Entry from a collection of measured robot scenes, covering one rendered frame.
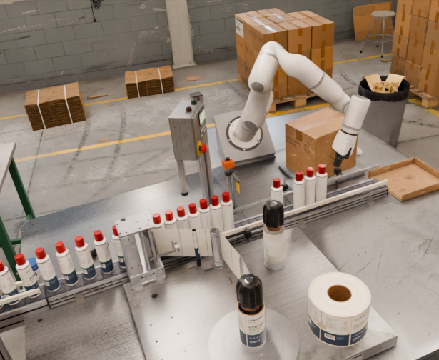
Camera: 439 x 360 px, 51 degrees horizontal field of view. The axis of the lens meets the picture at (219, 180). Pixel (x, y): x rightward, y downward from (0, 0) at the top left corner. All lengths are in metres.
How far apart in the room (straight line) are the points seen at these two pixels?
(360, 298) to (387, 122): 2.93
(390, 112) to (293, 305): 2.84
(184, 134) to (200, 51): 5.58
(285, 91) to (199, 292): 3.82
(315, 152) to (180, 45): 5.08
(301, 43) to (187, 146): 3.61
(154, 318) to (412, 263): 1.06
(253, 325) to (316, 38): 4.19
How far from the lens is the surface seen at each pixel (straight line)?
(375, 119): 4.36
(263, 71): 1.97
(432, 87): 5.46
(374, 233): 2.18
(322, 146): 2.36
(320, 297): 1.59
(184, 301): 1.80
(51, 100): 5.77
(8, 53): 7.33
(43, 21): 7.15
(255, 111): 2.26
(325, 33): 5.37
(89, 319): 1.92
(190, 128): 1.76
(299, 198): 2.13
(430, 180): 2.60
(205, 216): 1.96
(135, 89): 6.22
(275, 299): 1.78
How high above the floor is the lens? 2.18
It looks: 32 degrees down
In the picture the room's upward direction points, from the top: 6 degrees counter-clockwise
